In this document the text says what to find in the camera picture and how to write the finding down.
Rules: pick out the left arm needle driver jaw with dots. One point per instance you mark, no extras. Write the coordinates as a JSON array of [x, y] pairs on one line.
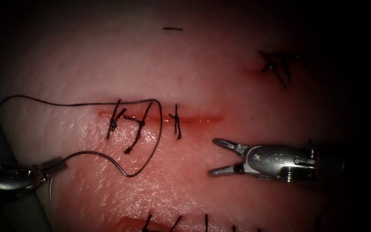
[[52, 167]]

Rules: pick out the right arm needle driver jaw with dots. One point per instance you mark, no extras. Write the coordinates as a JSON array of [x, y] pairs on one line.
[[225, 170], [229, 145]]

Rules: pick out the right arm needle driver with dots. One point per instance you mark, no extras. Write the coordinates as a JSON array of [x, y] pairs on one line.
[[275, 161]]

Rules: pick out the left arm needle driver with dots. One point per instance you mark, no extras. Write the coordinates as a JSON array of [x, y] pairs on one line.
[[10, 178]]

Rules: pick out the curved steel needle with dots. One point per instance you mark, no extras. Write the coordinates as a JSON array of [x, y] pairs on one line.
[[50, 190]]

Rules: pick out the tissue pad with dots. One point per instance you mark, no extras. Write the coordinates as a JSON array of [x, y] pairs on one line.
[[204, 80]]

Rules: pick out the black stitching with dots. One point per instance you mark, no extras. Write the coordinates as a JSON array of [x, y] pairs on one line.
[[277, 66], [176, 224], [139, 127]]

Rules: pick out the short cut-off black thread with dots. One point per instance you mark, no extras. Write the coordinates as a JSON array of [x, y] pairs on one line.
[[172, 28]]

